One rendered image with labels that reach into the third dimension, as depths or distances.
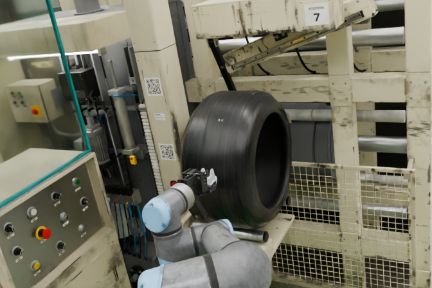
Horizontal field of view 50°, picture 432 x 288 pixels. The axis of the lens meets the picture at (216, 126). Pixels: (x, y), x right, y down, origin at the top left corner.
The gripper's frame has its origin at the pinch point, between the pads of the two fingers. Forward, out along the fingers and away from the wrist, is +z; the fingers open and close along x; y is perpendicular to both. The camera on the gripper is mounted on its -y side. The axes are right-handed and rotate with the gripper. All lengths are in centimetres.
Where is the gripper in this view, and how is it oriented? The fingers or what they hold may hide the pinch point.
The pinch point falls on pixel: (213, 179)
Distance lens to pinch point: 165.6
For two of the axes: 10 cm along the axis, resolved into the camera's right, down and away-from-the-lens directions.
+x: -8.8, -0.2, 4.7
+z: 4.6, -2.5, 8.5
